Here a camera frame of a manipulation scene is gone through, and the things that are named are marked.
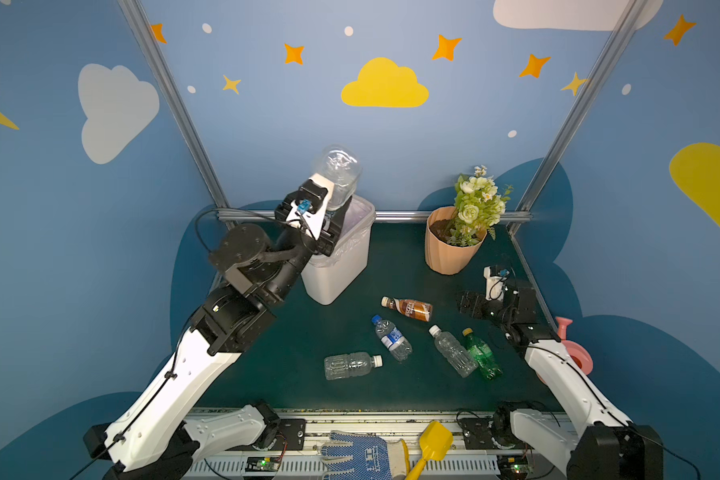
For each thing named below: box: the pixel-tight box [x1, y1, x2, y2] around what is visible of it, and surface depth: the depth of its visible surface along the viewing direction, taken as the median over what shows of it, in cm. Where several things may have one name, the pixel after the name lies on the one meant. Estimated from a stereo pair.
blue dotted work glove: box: [320, 430, 405, 480], surface depth 72 cm
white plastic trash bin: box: [301, 194, 377, 305], surface depth 88 cm
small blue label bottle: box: [371, 314, 413, 362], surface depth 90 cm
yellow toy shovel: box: [406, 421, 453, 480], surface depth 73 cm
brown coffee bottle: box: [381, 296, 433, 322], surface depth 95 cm
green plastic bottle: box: [462, 328, 504, 380], surface depth 87 cm
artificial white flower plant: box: [446, 165, 514, 246], surface depth 93 cm
